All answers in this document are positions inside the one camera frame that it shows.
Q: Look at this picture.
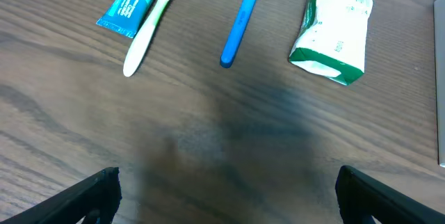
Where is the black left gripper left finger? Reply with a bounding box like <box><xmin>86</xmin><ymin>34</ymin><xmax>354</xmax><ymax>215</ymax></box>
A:
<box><xmin>2</xmin><ymin>167</ymin><xmax>122</xmax><ymax>224</ymax></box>

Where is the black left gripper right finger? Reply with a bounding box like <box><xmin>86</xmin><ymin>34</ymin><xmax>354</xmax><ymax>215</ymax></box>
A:
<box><xmin>335</xmin><ymin>166</ymin><xmax>444</xmax><ymax>224</ymax></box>

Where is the green white soap packet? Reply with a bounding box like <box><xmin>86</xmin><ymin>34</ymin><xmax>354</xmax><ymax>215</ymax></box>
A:
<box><xmin>289</xmin><ymin>0</ymin><xmax>373</xmax><ymax>86</ymax></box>

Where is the teal red toothpaste tube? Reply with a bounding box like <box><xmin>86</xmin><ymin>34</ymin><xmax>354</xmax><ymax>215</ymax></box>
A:
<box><xmin>96</xmin><ymin>0</ymin><xmax>153</xmax><ymax>38</ymax></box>

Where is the white box brown inside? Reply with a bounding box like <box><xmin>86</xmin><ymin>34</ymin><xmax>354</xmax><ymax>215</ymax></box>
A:
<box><xmin>433</xmin><ymin>0</ymin><xmax>444</xmax><ymax>168</ymax></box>

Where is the white green toothbrush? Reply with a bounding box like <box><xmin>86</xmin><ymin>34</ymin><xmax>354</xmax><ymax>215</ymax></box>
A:
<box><xmin>123</xmin><ymin>0</ymin><xmax>170</xmax><ymax>77</ymax></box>

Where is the blue disposable razor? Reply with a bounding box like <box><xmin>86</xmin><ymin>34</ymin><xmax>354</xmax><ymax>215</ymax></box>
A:
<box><xmin>220</xmin><ymin>0</ymin><xmax>256</xmax><ymax>68</ymax></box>

